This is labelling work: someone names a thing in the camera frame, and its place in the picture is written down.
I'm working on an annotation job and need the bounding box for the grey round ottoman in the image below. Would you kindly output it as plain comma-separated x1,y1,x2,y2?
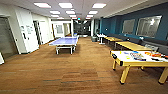
90,35,98,43

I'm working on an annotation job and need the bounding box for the blue ping pong table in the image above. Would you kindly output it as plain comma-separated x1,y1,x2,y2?
48,35,80,55

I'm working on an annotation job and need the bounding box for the small white table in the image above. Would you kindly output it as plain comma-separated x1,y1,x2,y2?
96,33,108,45

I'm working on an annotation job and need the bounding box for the wooden top table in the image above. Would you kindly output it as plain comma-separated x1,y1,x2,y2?
104,36,124,46
114,40,153,53

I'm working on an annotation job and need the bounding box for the yellow plastic bowl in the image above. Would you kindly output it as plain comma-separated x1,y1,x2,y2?
124,56,132,61

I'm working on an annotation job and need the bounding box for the ceiling light panel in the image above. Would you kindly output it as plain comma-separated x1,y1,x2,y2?
58,2,74,9
91,2,108,9
33,2,52,9

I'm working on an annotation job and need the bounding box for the dark grey sofa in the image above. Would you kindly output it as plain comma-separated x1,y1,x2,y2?
113,33,144,43
139,37,168,55

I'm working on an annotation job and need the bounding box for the medium interior glass window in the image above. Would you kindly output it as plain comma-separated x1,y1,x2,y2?
122,18,136,35

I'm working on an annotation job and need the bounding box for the yellow air hockey table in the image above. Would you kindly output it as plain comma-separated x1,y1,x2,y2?
110,49,168,85

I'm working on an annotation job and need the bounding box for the colourful board game box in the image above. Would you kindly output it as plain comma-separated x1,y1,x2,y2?
131,54,148,62

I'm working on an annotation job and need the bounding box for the large interior glass window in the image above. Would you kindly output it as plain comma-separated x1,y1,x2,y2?
135,15,163,38

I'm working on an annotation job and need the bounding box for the red snack packet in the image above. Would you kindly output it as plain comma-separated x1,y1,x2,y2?
144,52,162,58

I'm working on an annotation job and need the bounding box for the black plastic bowl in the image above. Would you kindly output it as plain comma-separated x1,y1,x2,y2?
151,58,165,63

